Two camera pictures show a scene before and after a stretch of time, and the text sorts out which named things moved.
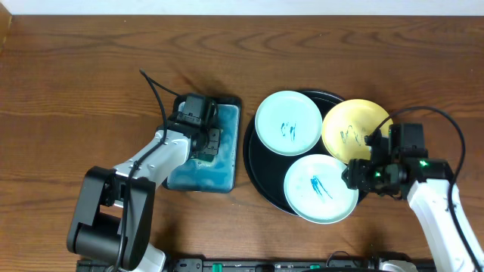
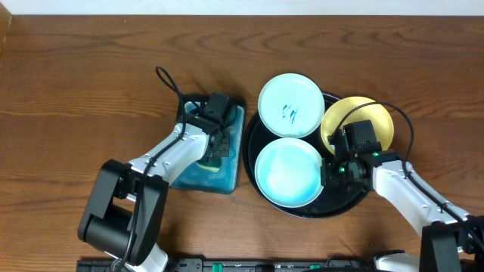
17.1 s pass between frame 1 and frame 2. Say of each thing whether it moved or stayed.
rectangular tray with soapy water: stayed
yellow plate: stayed
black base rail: stayed
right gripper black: moved
